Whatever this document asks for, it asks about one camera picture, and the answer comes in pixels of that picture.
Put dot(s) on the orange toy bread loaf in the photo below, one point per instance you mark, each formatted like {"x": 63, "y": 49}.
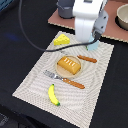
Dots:
{"x": 69, "y": 65}

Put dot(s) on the yellow toy cheese wedge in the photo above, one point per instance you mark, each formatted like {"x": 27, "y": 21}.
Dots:
{"x": 62, "y": 39}

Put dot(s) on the yellow toy banana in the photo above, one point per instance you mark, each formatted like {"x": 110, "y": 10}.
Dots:
{"x": 52, "y": 96}

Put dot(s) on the light blue milk carton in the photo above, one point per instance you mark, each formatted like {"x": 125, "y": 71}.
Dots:
{"x": 93, "y": 46}

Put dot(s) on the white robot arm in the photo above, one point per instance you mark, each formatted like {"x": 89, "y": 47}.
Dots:
{"x": 90, "y": 16}

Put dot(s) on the round wooden plate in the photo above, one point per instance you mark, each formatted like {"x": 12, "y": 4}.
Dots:
{"x": 64, "y": 73}

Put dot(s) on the beige woven placemat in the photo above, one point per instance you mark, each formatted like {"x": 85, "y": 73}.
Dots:
{"x": 76, "y": 105}

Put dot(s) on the grey toy pot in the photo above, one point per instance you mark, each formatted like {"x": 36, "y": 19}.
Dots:
{"x": 65, "y": 8}

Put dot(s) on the beige bowl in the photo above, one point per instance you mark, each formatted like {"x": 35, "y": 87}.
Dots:
{"x": 122, "y": 14}

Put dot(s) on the fork with wooden handle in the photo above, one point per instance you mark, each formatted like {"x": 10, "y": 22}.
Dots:
{"x": 66, "y": 80}

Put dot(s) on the knife with wooden handle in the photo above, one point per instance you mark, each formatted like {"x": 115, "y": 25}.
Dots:
{"x": 72, "y": 56}

